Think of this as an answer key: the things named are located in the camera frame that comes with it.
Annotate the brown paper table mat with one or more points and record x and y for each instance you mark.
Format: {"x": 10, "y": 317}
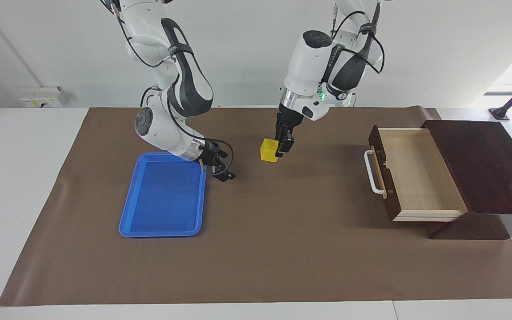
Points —
{"x": 282, "y": 231}

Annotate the white wall socket strip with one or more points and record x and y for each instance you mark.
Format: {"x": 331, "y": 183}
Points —
{"x": 38, "y": 98}

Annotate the dark brown wooden cabinet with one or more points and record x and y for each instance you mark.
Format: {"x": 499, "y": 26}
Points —
{"x": 482, "y": 164}

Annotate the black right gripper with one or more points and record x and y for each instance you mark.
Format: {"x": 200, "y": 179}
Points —
{"x": 209, "y": 155}

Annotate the yellow cube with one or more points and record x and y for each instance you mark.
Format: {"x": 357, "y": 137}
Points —
{"x": 267, "y": 151}

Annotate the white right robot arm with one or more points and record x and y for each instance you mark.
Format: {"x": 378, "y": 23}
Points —
{"x": 185, "y": 89}

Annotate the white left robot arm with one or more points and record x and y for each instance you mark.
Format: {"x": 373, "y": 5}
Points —
{"x": 305, "y": 66}

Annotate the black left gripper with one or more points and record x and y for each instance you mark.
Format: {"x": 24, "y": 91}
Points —
{"x": 289, "y": 120}

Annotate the blue plastic tray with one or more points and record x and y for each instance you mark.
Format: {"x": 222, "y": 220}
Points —
{"x": 165, "y": 195}

